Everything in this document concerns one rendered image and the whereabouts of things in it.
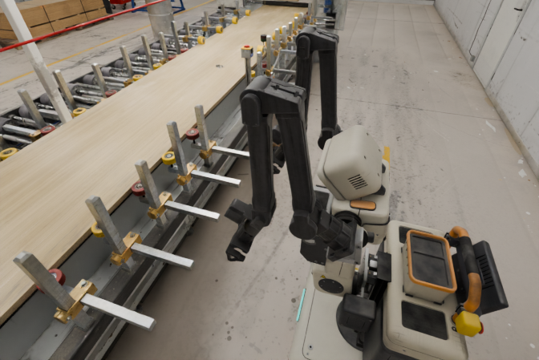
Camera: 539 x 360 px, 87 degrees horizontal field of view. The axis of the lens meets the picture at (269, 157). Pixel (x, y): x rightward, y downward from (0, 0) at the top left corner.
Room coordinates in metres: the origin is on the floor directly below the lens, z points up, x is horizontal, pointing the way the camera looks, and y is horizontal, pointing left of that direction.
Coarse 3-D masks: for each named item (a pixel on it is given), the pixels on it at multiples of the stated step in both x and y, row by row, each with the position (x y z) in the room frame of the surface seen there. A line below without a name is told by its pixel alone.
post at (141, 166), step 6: (138, 162) 0.93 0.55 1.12; (144, 162) 0.94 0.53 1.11; (138, 168) 0.92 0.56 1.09; (144, 168) 0.93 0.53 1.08; (138, 174) 0.93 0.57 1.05; (144, 174) 0.92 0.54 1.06; (150, 174) 0.95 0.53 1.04; (144, 180) 0.92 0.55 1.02; (150, 180) 0.93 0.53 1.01; (144, 186) 0.92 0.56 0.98; (150, 186) 0.92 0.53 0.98; (150, 192) 0.92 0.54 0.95; (156, 192) 0.95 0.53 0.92; (150, 198) 0.92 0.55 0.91; (156, 198) 0.94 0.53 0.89; (150, 204) 0.93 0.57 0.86; (156, 204) 0.92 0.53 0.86; (162, 216) 0.93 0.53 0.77; (156, 222) 0.93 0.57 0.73; (162, 222) 0.92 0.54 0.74
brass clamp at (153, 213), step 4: (160, 196) 1.00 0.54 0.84; (164, 196) 1.00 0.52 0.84; (168, 196) 1.00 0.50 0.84; (160, 200) 0.97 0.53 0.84; (164, 200) 0.97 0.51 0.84; (172, 200) 1.01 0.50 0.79; (160, 204) 0.94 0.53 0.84; (152, 208) 0.92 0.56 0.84; (160, 208) 0.93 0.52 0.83; (164, 208) 0.95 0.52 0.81; (148, 212) 0.90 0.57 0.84; (152, 212) 0.90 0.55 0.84; (156, 212) 0.90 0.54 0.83; (160, 212) 0.92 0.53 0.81; (152, 216) 0.89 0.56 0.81; (156, 216) 0.89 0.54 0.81
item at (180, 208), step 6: (144, 198) 1.00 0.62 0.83; (168, 204) 0.95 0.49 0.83; (174, 204) 0.95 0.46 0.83; (180, 204) 0.95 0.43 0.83; (174, 210) 0.94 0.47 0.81; (180, 210) 0.93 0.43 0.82; (186, 210) 0.92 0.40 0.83; (192, 210) 0.92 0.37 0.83; (198, 210) 0.92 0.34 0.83; (204, 210) 0.92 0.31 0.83; (198, 216) 0.90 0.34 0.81; (204, 216) 0.89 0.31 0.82; (210, 216) 0.88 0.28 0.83; (216, 216) 0.88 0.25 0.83
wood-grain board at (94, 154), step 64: (192, 64) 2.64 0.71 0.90; (256, 64) 2.69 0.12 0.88; (64, 128) 1.54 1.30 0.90; (128, 128) 1.53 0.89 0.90; (0, 192) 0.97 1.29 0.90; (64, 192) 0.97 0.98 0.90; (128, 192) 0.98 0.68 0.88; (0, 256) 0.63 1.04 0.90; (64, 256) 0.64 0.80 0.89; (0, 320) 0.40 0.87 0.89
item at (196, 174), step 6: (168, 168) 1.23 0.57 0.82; (174, 168) 1.23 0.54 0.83; (192, 174) 1.19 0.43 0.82; (198, 174) 1.18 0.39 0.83; (204, 174) 1.18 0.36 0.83; (210, 174) 1.18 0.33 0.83; (210, 180) 1.15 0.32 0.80; (216, 180) 1.14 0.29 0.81; (222, 180) 1.13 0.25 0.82; (228, 180) 1.13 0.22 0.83; (234, 180) 1.13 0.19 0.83; (240, 180) 1.13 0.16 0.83; (234, 186) 1.11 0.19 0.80
